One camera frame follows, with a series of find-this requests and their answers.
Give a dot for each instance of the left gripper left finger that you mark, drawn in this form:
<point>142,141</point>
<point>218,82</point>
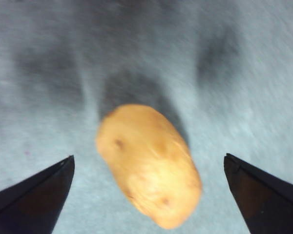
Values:
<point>27,209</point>

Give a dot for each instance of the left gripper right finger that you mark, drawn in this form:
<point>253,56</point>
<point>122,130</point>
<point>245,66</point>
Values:
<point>266,202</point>

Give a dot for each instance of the brown potato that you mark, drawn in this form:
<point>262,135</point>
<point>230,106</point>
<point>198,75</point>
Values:
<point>146,165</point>

